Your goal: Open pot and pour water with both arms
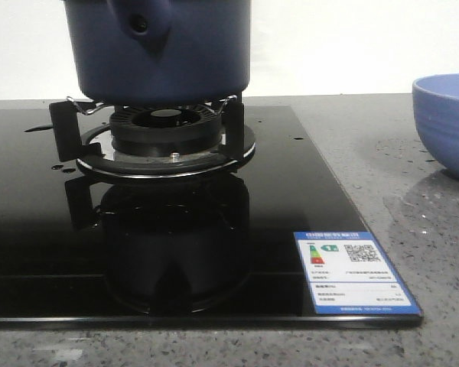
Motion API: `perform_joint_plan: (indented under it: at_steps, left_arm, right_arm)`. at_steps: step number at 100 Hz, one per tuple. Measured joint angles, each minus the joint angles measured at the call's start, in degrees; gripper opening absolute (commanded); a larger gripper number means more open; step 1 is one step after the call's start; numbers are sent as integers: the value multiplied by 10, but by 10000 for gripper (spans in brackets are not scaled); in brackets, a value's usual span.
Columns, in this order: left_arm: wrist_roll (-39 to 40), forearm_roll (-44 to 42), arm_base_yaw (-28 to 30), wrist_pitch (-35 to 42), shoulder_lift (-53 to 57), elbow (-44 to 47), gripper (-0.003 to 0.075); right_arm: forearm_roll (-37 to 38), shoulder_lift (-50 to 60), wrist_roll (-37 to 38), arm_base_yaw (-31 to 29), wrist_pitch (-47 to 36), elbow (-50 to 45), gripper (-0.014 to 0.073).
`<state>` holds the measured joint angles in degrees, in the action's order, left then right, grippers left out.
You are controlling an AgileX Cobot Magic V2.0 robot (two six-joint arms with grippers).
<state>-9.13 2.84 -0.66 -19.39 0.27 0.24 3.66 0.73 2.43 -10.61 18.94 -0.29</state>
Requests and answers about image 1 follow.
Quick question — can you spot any blue plastic bowl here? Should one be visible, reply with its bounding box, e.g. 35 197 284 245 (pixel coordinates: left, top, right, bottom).
412 73 459 179

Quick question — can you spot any black pot support grate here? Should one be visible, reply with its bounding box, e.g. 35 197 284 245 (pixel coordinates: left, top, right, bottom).
49 95 245 161

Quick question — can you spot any black burner head right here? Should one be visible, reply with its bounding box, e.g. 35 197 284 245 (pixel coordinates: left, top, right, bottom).
109 105 222 157

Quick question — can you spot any blue energy label sticker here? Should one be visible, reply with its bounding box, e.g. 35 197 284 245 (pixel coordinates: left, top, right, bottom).
294 232 421 316

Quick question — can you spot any black glass gas cooktop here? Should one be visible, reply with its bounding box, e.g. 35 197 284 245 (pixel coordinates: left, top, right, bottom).
0 106 423 329

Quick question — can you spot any chrome burner ring tray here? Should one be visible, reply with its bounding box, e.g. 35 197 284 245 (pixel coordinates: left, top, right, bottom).
76 126 256 180

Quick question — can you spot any blue saucepan with handle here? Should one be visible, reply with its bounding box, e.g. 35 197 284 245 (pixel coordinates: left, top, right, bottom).
64 1 251 106

